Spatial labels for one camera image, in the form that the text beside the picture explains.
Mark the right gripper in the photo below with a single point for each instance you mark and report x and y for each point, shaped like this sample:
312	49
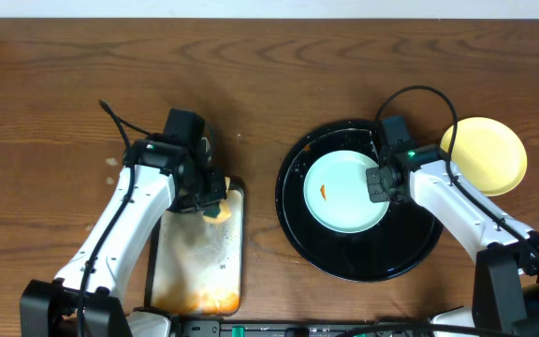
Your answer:
375	183

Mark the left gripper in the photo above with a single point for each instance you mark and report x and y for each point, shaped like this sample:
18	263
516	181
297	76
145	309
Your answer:
211	196

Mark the light blue plate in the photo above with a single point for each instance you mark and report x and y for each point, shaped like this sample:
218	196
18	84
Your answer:
336	193

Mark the green yellow sponge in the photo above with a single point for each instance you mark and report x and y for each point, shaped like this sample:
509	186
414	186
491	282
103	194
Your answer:
218	214

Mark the yellow plate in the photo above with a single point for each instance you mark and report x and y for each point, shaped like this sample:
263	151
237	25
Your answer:
490	155

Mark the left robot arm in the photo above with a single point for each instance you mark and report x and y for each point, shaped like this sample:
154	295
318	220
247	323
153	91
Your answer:
85	298

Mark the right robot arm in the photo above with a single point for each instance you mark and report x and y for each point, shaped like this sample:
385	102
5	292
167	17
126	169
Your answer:
505	251

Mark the round black tray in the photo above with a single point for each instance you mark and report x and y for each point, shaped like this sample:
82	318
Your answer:
397	243

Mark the rectangular soapy metal tray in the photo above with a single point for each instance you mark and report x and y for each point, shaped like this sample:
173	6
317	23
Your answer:
195	267

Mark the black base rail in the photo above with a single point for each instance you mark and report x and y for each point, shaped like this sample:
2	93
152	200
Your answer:
190	327

